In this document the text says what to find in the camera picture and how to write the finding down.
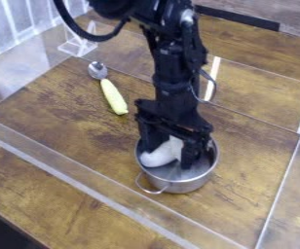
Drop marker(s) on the brown and white plush mushroom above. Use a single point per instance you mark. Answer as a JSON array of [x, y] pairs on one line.
[[165, 154]]

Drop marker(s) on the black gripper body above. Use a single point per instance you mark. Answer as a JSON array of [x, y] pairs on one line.
[[177, 109]]

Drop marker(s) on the spoon with yellow handle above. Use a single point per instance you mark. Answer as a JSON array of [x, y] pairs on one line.
[[99, 71]]

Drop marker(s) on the clear acrylic front barrier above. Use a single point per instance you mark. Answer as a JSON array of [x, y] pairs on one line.
[[148, 212]]

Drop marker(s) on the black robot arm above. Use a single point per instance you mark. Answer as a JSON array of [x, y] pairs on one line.
[[169, 25]]

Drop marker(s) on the black bar on table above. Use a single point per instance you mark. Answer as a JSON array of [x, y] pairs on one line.
[[259, 22]]

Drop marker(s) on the silver pot with handles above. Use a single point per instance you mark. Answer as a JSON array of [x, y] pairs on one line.
[[169, 178]]

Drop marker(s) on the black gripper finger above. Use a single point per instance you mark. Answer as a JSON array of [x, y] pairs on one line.
[[153, 137], [195, 146]]

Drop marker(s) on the clear acrylic triangular stand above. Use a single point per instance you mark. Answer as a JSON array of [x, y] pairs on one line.
[[76, 45]]

